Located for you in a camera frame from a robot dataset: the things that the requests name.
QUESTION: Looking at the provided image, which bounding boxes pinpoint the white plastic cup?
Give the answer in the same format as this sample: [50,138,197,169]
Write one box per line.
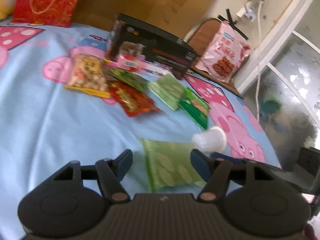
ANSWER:
[191,126,227,154]

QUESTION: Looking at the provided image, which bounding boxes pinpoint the light green snack pack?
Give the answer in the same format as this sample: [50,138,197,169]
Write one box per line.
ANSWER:
[140,139,205,193]

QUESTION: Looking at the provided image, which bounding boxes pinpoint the clear peanut snack bag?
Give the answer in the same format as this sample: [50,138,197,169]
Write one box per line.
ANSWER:
[65,54,111,99]

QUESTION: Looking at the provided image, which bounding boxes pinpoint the dark green cracker pack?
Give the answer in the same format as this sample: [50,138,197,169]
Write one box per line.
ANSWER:
[178,87,210,130]

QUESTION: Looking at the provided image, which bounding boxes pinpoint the red orange snack bag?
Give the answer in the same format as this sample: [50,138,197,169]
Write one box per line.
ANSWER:
[108,81,161,117]

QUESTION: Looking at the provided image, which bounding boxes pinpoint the blue cartoon pig bedsheet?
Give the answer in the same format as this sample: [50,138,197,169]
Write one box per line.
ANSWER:
[0,17,286,240]

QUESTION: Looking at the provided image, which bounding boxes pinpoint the green pickle snack bag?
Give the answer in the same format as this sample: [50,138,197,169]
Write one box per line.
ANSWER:
[107,68,148,92]

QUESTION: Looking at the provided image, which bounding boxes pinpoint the large pink snack bag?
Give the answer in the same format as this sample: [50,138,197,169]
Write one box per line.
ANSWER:
[195,21,251,83]

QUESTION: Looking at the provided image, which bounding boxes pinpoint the pink snack box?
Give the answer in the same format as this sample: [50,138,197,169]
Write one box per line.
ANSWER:
[117,54,171,78]

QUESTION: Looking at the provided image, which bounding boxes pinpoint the brown seat cushion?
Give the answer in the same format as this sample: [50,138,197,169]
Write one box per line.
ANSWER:
[187,18,242,98]

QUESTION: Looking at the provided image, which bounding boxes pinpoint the black sheep print box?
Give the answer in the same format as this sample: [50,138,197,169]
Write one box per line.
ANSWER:
[106,13,196,80]

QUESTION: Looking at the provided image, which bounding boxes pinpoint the brown wooden board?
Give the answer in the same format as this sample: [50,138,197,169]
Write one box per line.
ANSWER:
[72,0,213,38]

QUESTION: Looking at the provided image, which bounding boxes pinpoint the red gift bag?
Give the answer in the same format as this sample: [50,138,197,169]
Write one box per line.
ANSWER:
[12,0,78,28]

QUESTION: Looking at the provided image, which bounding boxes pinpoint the white wall plug adapter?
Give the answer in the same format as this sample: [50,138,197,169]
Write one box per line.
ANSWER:
[236,0,263,22]

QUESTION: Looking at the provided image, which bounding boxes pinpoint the white power cable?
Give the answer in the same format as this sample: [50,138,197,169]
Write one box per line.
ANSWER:
[254,0,265,120]

